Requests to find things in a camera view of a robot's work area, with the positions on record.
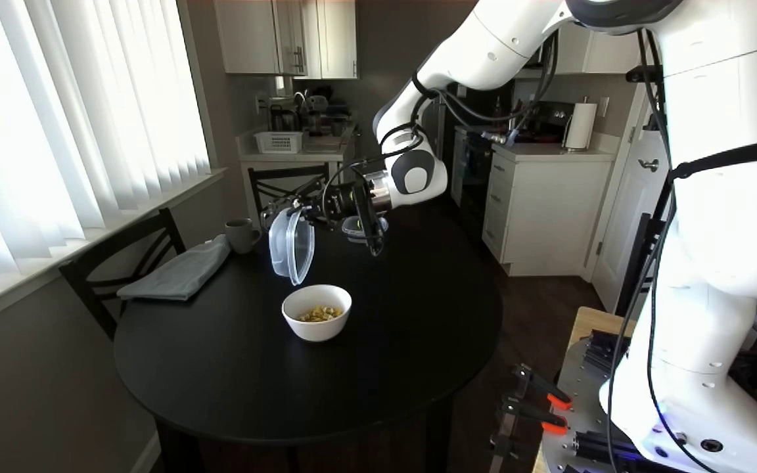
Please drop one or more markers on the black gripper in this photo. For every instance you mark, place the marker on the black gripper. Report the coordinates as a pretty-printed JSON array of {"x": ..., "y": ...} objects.
[{"x": 352, "y": 203}]

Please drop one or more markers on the white ceramic bowl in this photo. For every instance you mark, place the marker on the white ceramic bowl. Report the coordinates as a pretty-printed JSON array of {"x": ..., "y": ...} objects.
[{"x": 315, "y": 327}]

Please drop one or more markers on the white door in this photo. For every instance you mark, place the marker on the white door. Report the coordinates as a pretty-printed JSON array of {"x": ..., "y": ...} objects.
[{"x": 632, "y": 212}]

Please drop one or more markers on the white upper kitchen cabinets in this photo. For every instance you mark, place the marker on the white upper kitchen cabinets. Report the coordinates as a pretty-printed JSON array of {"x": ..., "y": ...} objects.
[{"x": 282, "y": 35}]

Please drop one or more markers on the black wooden chair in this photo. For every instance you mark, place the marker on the black wooden chair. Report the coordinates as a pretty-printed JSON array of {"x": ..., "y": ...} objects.
[{"x": 98, "y": 258}]

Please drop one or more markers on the grey folded cloth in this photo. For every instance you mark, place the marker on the grey folded cloth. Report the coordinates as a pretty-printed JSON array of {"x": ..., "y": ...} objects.
[{"x": 176, "y": 275}]

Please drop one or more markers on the white kitchen base cabinet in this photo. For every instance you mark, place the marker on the white kitchen base cabinet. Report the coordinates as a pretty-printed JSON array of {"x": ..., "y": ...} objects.
[{"x": 544, "y": 212}]

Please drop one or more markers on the yellow food pieces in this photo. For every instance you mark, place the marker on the yellow food pieces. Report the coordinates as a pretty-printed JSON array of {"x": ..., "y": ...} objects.
[{"x": 318, "y": 315}]

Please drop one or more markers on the white vertical window blinds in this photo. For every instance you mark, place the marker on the white vertical window blinds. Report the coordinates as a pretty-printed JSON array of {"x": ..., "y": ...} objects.
[{"x": 72, "y": 114}]

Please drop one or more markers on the white plastic tub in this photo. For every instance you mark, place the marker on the white plastic tub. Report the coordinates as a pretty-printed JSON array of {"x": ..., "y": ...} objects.
[{"x": 276, "y": 143}]

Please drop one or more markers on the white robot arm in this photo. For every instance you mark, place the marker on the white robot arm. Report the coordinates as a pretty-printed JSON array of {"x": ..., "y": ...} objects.
[{"x": 728, "y": 219}]

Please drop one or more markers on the wooden robot mounting cart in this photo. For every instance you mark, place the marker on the wooden robot mounting cart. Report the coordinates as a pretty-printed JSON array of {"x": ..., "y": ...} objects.
[{"x": 580, "y": 333}]

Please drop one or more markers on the grey mug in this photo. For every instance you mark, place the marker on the grey mug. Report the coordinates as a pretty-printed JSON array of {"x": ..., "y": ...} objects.
[{"x": 239, "y": 237}]

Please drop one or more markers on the white paper towel roll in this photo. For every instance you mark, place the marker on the white paper towel roll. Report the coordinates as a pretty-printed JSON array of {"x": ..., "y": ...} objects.
[{"x": 580, "y": 127}]

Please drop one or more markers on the black coffee machine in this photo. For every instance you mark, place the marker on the black coffee machine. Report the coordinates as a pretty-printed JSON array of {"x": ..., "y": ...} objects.
[{"x": 548, "y": 123}]

